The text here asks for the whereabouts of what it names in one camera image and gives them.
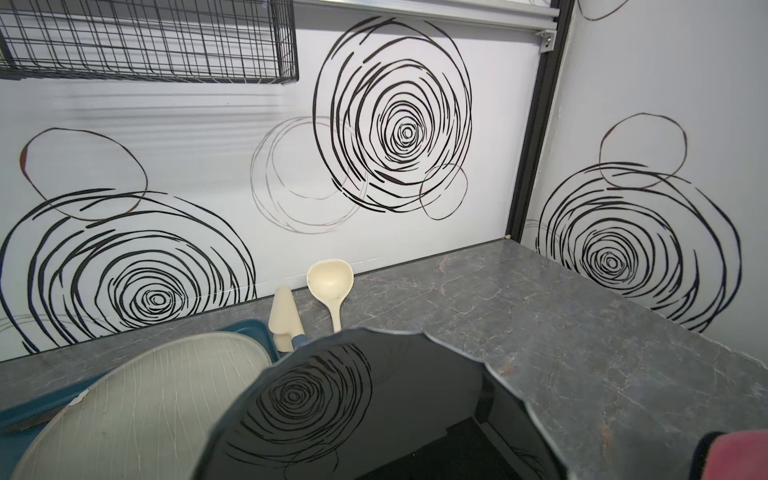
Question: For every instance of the cream ladle grey handle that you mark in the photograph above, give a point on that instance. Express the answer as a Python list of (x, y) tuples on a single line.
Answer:
[(330, 282)]

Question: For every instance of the grey round plate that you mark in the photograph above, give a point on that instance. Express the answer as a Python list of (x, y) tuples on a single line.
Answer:
[(151, 417)]

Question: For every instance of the aluminium wall rail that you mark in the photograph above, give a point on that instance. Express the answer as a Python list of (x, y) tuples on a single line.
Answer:
[(542, 21)]

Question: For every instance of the teal plastic tray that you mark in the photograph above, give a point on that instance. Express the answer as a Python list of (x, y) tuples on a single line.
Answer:
[(21, 424)]

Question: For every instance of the white thermos black lid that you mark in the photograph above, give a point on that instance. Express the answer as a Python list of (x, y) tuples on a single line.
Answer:
[(374, 404)]

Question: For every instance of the black wire basket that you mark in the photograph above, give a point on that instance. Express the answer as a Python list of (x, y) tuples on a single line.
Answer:
[(181, 41)]

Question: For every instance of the cream spatula blue handle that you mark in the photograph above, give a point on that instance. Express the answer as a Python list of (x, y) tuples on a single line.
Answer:
[(285, 323)]

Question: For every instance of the pink microfiber cloth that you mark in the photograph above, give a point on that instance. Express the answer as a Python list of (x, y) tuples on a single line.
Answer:
[(740, 455)]

